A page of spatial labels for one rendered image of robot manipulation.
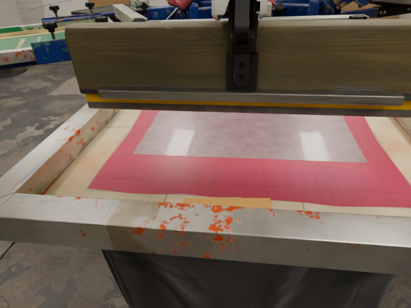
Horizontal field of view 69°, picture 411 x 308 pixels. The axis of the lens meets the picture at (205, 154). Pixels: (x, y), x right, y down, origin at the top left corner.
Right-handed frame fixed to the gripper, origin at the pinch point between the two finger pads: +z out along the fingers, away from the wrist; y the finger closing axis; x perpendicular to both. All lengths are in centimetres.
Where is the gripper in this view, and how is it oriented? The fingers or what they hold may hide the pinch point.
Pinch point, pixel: (242, 66)
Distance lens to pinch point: 34.4
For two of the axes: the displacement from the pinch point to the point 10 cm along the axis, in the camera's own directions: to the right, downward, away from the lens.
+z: 0.4, 8.4, 5.4
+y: -1.4, 5.4, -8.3
